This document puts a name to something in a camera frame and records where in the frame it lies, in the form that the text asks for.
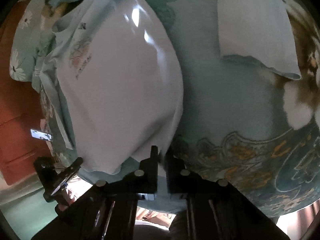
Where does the grey daisy print duvet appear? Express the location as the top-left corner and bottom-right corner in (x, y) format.
(9, 0), (61, 92)

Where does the teal floral bedspread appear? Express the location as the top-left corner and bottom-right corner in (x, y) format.
(38, 0), (319, 217)

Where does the red leather headboard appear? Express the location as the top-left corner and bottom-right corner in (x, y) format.
(1, 1), (50, 186)

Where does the white cotton garment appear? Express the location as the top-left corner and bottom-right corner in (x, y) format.
(51, 0), (185, 176)

